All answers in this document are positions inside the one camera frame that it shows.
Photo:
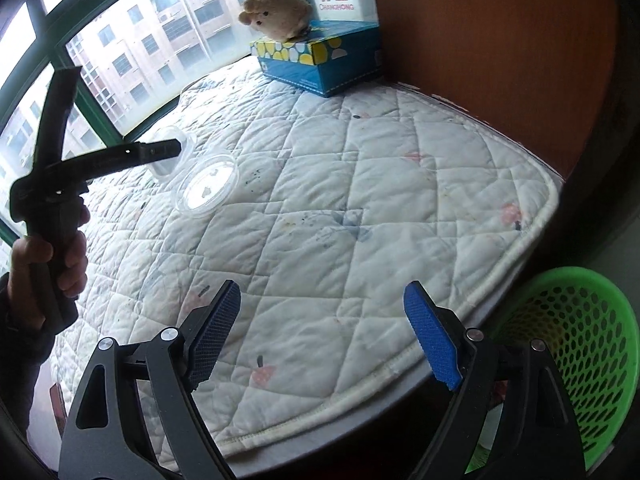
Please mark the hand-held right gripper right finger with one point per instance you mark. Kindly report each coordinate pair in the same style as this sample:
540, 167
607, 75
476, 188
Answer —
432, 340

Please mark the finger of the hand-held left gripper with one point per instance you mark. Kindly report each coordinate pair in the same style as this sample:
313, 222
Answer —
55, 110
125, 152

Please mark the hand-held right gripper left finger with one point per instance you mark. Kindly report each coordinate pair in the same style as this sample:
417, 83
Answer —
215, 335

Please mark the clear plastic tray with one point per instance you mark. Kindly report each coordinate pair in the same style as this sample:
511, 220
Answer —
167, 172

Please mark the green plastic basket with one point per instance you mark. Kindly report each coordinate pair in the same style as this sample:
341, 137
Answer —
575, 330

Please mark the person's left forearm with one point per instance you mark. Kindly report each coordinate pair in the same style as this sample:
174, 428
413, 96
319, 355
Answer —
20, 350

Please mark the clear round plastic lid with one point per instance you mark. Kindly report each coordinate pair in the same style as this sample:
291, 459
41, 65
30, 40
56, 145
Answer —
207, 187

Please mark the white quilted mat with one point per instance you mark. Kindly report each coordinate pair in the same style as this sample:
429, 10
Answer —
350, 185

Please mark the beige plush toy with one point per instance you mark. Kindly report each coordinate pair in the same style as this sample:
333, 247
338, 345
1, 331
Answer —
280, 10

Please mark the blue patterned tissue box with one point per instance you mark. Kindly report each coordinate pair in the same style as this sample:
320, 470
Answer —
330, 65

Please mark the brown wooden panel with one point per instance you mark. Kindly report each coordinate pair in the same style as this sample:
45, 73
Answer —
475, 35

